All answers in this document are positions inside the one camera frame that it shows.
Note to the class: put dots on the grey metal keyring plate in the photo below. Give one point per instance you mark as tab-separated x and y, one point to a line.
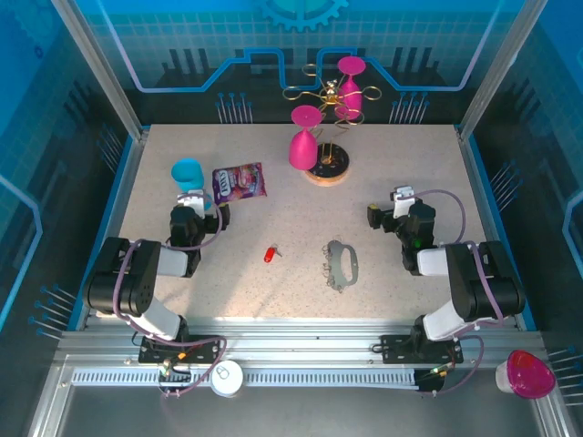
338	264

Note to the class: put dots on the red capped key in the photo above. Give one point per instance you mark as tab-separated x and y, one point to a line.
269	255

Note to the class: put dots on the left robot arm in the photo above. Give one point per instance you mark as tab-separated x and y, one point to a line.
123	282

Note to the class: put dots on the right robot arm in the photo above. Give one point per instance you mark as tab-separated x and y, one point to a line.
483	282

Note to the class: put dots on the purple snack bag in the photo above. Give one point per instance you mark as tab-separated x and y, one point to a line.
239	182

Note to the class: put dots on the blue plastic goblet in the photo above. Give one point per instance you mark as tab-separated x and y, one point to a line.
187	175

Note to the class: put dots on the pink plastic goblet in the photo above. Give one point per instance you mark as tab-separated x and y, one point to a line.
353	98
301	148

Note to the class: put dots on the white round cap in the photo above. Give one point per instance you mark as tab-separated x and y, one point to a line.
226	378

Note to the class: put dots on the white cup with pink lid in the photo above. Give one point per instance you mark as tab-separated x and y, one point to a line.
528	375

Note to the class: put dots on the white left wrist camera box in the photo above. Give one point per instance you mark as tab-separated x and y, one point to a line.
191	201

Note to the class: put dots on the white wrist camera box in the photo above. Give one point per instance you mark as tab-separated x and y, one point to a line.
191	201
403	200

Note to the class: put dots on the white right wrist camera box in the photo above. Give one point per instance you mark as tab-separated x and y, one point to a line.
403	200

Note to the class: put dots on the aluminium frame rail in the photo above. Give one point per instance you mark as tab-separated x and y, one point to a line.
296	341

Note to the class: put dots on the aluminium frame post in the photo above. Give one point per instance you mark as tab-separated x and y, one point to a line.
105	73
501	68

